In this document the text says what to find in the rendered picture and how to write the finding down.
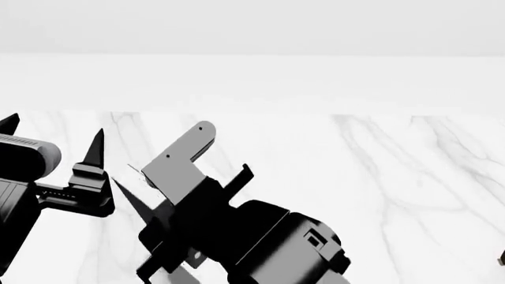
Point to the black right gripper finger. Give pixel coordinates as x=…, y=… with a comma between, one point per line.
x=150, y=211

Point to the grey rounded wrist camera box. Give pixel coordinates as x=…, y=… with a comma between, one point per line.
x=27, y=161

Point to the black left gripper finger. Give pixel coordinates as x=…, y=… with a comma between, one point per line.
x=94, y=174
x=10, y=124

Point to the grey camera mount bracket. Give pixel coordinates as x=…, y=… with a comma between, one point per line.
x=177, y=171

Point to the small dark brown object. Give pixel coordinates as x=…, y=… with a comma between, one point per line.
x=502, y=258

